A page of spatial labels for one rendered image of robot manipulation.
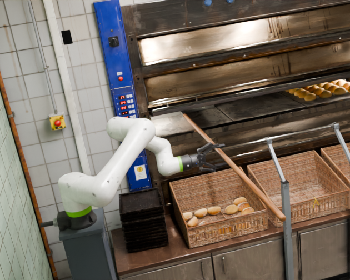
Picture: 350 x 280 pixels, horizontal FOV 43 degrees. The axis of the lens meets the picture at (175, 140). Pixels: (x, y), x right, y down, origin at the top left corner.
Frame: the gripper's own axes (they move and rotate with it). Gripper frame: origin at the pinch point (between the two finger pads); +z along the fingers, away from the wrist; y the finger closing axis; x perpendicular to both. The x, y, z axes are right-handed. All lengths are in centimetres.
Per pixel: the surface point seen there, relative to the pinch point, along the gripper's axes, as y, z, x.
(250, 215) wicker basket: 48, 15, -4
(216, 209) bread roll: 56, 1, -34
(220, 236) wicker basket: 58, -6, -4
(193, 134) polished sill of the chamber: 3, -5, -53
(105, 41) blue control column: -71, -54, -50
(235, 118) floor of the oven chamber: 2, 31, -65
